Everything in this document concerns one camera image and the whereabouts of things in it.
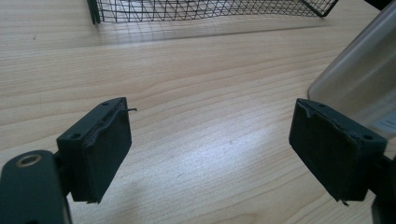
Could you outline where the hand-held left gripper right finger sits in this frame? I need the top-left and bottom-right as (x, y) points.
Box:
(288, 98), (389, 207)

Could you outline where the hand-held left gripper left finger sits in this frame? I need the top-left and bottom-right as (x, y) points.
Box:
(56, 96), (138, 204)

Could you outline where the translucent plastic container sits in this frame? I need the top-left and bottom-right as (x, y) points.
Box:
(307, 0), (396, 140)

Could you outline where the black wire mesh basket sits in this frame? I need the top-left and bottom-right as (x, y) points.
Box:
(86, 0), (340, 26)

